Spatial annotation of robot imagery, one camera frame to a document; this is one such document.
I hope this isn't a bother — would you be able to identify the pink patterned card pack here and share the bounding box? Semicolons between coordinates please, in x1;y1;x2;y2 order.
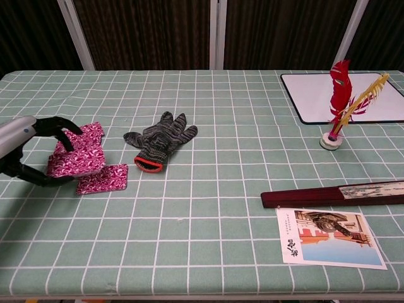
75;163;129;196
46;122;107;179

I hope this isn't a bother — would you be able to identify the dark red folded fan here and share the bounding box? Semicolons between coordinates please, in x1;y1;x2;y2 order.
260;180;404;210

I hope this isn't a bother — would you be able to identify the grey striped knit glove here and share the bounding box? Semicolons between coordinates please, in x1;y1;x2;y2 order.
122;110;199;174

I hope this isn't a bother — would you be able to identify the red yellow feather shuttlecock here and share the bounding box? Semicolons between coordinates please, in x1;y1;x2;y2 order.
319;59;390;152

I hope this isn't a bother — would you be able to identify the white double screen frame post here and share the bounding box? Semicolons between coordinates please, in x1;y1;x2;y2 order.
209;0;228;71

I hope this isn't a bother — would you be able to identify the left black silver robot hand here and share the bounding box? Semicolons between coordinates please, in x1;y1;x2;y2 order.
0;116;85;188

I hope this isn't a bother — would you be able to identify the illustrated postcard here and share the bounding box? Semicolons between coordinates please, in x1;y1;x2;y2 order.
276;207;388;271

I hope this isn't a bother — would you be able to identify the white board with black rim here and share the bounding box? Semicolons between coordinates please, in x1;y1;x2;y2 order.
280;72;404;125

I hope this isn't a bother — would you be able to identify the green white checked tablecloth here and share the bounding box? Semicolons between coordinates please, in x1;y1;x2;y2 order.
0;69;404;298

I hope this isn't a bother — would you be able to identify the dark brown screen panel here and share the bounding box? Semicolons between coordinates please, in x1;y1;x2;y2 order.
345;0;404;72
223;0;360;71
0;0;85;77
73;0;211;71

